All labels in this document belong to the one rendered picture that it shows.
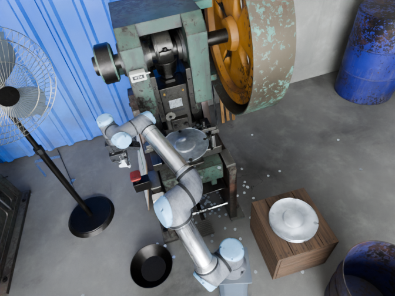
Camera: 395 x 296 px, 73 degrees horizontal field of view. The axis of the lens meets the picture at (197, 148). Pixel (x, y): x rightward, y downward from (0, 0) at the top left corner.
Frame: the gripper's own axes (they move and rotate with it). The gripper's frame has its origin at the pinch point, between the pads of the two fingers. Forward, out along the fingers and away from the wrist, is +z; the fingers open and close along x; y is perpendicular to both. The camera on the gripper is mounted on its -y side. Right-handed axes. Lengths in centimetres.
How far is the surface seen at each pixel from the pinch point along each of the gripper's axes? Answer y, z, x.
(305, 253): -82, 52, 58
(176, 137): -29.2, 6.6, -18.2
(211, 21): -68, -45, -52
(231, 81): -69, -19, -24
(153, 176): -9.2, 20.6, -4.8
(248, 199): -75, 85, -5
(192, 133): -40.0, 6.6, -18.2
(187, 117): -37.8, -12.5, -11.7
